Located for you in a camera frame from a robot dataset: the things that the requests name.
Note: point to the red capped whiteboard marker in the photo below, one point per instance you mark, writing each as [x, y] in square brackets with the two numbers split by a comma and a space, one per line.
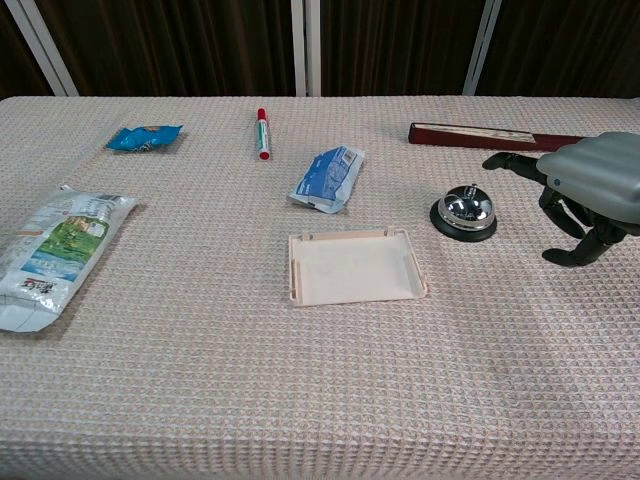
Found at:
[263, 134]

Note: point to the large white green food bag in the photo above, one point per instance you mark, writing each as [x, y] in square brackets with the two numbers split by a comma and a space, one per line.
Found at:
[55, 250]

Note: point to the beige plastic tray lid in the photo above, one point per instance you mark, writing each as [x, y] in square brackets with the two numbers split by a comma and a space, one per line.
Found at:
[352, 267]

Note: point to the silver desk call bell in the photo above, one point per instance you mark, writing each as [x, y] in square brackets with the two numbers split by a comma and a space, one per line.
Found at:
[466, 206]

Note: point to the blue white tissue pack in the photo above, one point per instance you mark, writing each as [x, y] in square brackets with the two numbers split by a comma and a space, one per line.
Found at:
[327, 179]

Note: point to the dark brown curtain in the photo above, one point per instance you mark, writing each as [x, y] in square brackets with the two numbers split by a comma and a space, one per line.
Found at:
[170, 45]

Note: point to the pink waffle weave tablecloth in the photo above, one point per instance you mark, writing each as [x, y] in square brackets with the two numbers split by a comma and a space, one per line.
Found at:
[320, 350]

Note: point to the dark red folded hand fan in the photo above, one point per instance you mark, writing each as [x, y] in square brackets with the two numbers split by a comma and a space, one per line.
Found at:
[480, 137]

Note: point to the white metal frame post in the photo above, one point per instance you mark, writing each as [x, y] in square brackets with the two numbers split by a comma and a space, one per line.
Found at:
[305, 47]
[42, 47]
[481, 47]

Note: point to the small blue snack packet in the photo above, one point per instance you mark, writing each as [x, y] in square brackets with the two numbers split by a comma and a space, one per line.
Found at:
[144, 138]

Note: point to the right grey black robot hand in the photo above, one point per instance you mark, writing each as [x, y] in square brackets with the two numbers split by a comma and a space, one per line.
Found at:
[595, 175]

